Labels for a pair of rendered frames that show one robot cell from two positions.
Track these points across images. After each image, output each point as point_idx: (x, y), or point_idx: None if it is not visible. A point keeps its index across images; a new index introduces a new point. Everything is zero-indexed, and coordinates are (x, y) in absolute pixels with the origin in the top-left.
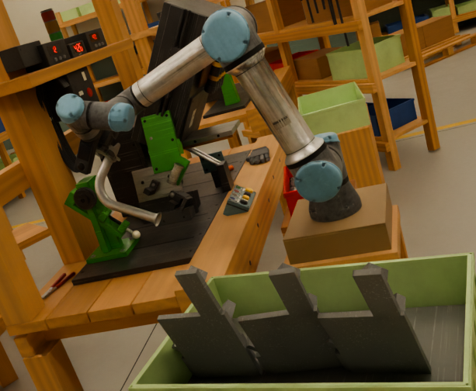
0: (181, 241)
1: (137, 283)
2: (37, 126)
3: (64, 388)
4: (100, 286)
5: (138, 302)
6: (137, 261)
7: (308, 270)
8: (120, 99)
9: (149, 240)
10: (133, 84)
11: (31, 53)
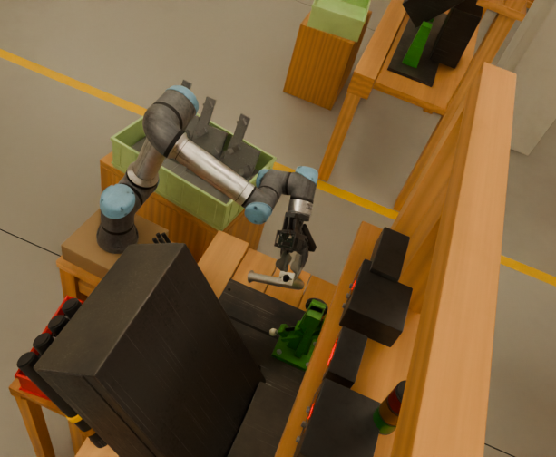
0: (233, 314)
1: (275, 286)
2: None
3: None
4: (305, 305)
5: (274, 258)
6: (273, 309)
7: (177, 175)
8: (266, 180)
9: (261, 344)
10: (252, 185)
11: (374, 252)
